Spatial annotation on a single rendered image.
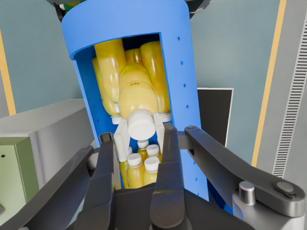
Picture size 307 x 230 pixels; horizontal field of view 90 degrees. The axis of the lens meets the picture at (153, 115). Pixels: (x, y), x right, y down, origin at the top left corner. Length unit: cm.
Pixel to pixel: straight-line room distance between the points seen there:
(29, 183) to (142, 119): 54
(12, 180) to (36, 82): 123
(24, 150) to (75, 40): 41
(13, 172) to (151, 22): 56
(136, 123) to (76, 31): 20
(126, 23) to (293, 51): 197
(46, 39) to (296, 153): 284
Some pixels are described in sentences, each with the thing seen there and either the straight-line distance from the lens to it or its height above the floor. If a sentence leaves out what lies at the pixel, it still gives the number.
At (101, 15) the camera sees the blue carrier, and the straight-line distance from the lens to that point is 29.
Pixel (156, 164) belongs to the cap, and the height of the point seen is 116.
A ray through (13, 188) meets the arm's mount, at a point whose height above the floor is 106.
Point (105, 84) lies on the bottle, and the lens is 39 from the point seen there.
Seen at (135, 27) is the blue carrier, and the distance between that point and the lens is 28.
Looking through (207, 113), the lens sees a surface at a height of 15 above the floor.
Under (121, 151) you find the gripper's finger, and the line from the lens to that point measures 16.
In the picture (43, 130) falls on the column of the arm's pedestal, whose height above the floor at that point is 90.
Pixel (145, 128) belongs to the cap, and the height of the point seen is 130.
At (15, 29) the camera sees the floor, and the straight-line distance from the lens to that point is 187.
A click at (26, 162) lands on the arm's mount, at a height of 103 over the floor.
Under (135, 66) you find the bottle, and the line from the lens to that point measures 33.
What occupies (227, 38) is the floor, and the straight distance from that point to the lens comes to 175.
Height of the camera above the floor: 150
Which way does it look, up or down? 76 degrees down
